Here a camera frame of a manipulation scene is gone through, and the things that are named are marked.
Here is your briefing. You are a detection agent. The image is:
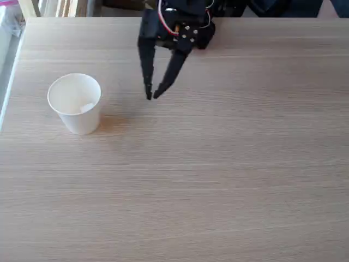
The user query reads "white and red cable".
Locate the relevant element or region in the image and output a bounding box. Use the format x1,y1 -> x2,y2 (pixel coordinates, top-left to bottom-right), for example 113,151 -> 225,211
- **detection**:
157,0 -> 216,37

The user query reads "white paper cup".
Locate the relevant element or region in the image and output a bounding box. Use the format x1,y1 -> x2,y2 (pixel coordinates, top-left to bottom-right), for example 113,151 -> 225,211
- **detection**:
47,73 -> 102,135

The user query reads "light wooden chair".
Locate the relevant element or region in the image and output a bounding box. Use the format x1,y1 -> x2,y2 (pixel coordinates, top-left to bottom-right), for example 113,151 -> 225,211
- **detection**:
17,0 -> 91,19

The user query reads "brown cardboard box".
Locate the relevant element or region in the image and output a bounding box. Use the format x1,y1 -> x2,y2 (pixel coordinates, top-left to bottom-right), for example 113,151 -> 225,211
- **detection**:
100,0 -> 159,17

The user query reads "clear plastic bag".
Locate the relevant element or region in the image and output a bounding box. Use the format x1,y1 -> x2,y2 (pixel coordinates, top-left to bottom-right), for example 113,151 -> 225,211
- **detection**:
0,0 -> 27,38

